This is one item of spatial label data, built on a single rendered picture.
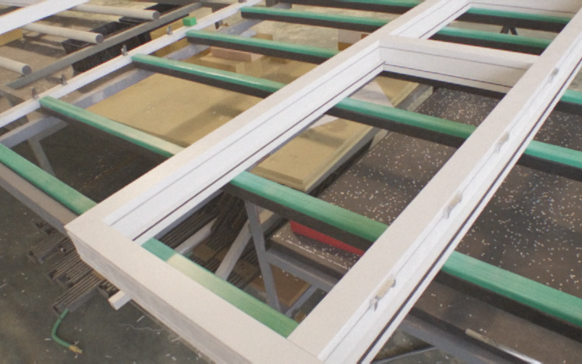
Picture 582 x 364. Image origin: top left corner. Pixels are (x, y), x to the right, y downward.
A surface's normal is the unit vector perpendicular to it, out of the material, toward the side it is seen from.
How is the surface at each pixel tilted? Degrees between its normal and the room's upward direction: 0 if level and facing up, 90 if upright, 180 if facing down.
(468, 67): 90
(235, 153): 90
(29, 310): 0
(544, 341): 0
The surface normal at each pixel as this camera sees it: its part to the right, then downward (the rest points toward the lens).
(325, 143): -0.14, -0.81
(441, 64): -0.64, 0.51
